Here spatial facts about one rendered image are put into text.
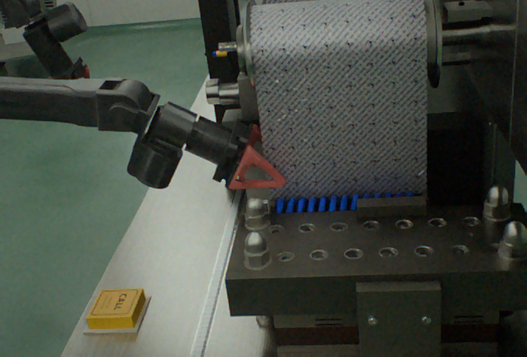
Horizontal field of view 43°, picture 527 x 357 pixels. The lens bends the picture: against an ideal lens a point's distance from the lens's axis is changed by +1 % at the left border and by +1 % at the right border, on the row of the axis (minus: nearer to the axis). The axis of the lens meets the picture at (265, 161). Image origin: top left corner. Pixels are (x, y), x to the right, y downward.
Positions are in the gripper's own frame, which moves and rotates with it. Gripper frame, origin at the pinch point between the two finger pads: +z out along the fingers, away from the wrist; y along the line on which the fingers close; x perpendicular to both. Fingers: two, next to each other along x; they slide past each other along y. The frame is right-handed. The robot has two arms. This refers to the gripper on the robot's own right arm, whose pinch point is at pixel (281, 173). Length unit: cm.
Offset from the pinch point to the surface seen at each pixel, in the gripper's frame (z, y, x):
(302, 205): 4.6, 3.3, -1.8
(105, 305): -15.6, 10.4, -27.0
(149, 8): -108, -557, -162
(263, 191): 0.2, -7.9, -8.3
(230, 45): -14.6, -3.7, 13.3
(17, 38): -180, -430, -193
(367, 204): 12.1, 5.7, 3.8
